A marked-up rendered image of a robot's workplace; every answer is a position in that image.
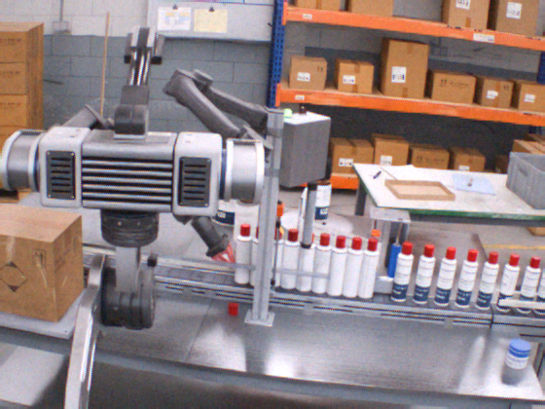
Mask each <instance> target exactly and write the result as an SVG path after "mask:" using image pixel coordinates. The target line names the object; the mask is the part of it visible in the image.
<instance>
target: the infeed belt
mask: <svg viewBox="0 0 545 409"><path fill-rule="evenodd" d="M92 258H93V255H91V254H85V253H84V264H85V265H86V266H90V265H91V260H92ZM109 258H110V262H111V266H116V258H114V257H112V258H111V257H109ZM147 264H148V263H143V262H142V263H141V269H144V270H145V272H146V270H151V267H148V265H147ZM154 271H155V274H156V276H157V277H164V278H172V279H186V280H189V281H193V282H200V283H208V284H216V285H224V286H230V287H238V288H246V289H254V287H252V286H250V285H249V283H248V284H237V283H235V282H234V279H235V276H234V275H226V274H218V273H210V272H203V271H194V270H187V269H180V268H175V267H173V266H166V265H158V264H157V265H156V267H154ZM215 274H216V275H215ZM274 290H275V292H277V293H285V294H293V295H301V296H308V297H316V298H322V299H324V298H330V299H338V300H346V301H353V302H360V303H375V304H383V305H389V306H404V307H411V308H419V309H421V308H426V309H432V310H440V311H443V310H446V311H453V312H460V313H461V312H467V313H473V314H486V315H493V313H492V309H491V306H490V308H489V309H488V310H486V311H480V310H478V309H476V308H475V303H476V302H471V301H470V302H469V307H468V308H467V309H466V310H463V309H459V308H458V307H456V306H455V305H454V301H455V300H452V299H449V305H448V307H444V308H442V307H438V306H436V305H434V304H433V301H434V298H430V297H427V303H426V305H417V304H415V303H414V302H413V301H412V299H413V295H412V296H409V295H407V297H406V301H405V302H402V303H395V302H392V300H391V294H389V293H375V292H373V297H372V298H371V299H370V300H364V299H361V298H359V297H358V296H356V297H355V298H346V297H344V296H343V295H342V294H341V295H340V296H328V295H327V292H326V294H323V295H318V294H314V293H312V292H311V291H310V292H300V291H298V290H296V288H295V289H293V290H286V289H283V288H281V287H277V288H275V289H274Z"/></svg>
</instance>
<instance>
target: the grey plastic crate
mask: <svg viewBox="0 0 545 409"><path fill-rule="evenodd" d="M509 158H510V162H509V169H508V174H507V179H506V184H505V187H506V188H507V189H509V190H510V191H511V192H512V193H514V194H515V195H516V196H517V197H518V198H520V199H521V200H522V201H523V202H525V203H526V204H528V205H530V206H531V207H532V208H533V209H545V155H542V154H526V153H510V157H509Z"/></svg>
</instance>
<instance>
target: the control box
mask: <svg viewBox="0 0 545 409"><path fill-rule="evenodd" d="M307 113H308V115H300V114H299V113H295V114H292V117H291V118H286V117H285V119H284V125H283V132H282V147H281V158H280V169H279V176H278V177H279V181H278V184H279V185H282V186H284V187H287V188H292V187H296V186H299V185H303V184H306V183H310V182H312V181H316V180H319V179H323V178H324V177H325V169H326V161H327V152H328V143H329V134H330V127H331V118H328V117H324V116H320V115H316V114H312V113H309V112H307Z"/></svg>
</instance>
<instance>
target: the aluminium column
mask: <svg viewBox="0 0 545 409"><path fill-rule="evenodd" d="M285 114H286V109H277V108H271V109H270V111H269V119H268V120H267V127H272V128H279V129H283V125H284V119H285ZM279 129H278V132H279ZM266 141H268V142H269V143H270V144H271V145H272V147H273V150H272V153H271V154H270V155H269V156H268V157H267V160H268V161H269V162H267V163H266V162H265V164H264V167H273V168H280V158H281V147H282V136H269V135H266ZM278 181H279V177H276V176H275V174H274V176H265V175H264V177H263V186H264V189H263V191H262V199H261V206H260V218H259V231H258V243H257V255H256V268H255V279H254V292H253V316H252V319H254V320H261V321H267V318H268V312H269V302H270V292H271V280H272V269H273V248H274V237H275V225H276V215H277V204H278V192H279V184H278Z"/></svg>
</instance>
